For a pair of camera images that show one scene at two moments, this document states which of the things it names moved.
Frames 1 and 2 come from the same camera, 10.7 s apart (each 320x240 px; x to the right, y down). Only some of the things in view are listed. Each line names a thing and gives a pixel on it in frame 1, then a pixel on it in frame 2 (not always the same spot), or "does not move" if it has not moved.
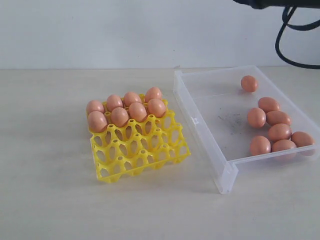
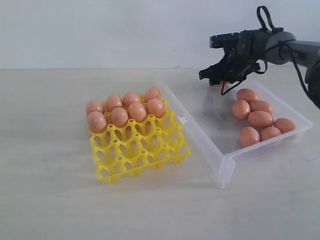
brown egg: (282, 144) -> (269, 132)
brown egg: (259, 145) -> (249, 136)
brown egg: (153, 92) does not move
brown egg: (276, 117) -> (259, 105)
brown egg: (114, 101) does not move
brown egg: (268, 104) -> (246, 94)
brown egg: (119, 117) does not move
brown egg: (279, 131) -> (260, 119)
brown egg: (137, 111) does not move
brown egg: (249, 83) -> (226, 85)
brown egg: (95, 105) does not move
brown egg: (257, 117) -> (241, 109)
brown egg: (157, 107) does not move
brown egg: (96, 121) does not move
